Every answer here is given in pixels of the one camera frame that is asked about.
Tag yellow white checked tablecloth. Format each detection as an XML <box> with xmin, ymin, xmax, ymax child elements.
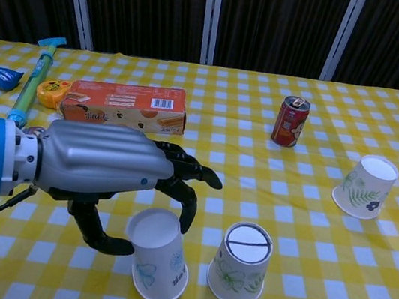
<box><xmin>0</xmin><ymin>23</ymin><xmax>399</xmax><ymax>299</ymax></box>

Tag green blue toy water pump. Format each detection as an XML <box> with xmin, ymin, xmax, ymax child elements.
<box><xmin>4</xmin><ymin>30</ymin><xmax>68</xmax><ymax>135</ymax></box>

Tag white cup blue flower print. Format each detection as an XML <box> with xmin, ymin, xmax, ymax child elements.
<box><xmin>116</xmin><ymin>203</ymin><xmax>200</xmax><ymax>299</ymax></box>

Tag yellow snack packet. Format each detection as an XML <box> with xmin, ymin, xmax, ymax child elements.
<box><xmin>34</xmin><ymin>75</ymin><xmax>74</xmax><ymax>112</ymax></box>

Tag orange biscuit box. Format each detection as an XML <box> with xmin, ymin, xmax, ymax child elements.
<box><xmin>56</xmin><ymin>70</ymin><xmax>192</xmax><ymax>140</ymax></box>

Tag white cup green leaf print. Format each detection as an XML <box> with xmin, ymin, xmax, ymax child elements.
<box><xmin>328</xmin><ymin>149</ymin><xmax>399</xmax><ymax>226</ymax></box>

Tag white cup line-marked bottom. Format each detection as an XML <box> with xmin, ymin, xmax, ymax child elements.
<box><xmin>202</xmin><ymin>217</ymin><xmax>277</xmax><ymax>299</ymax></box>

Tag red drink can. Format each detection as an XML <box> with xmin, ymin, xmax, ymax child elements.
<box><xmin>269</xmin><ymin>93</ymin><xmax>313</xmax><ymax>151</ymax></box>

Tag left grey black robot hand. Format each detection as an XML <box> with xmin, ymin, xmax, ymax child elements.
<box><xmin>19</xmin><ymin>112</ymin><xmax>231</xmax><ymax>272</ymax></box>

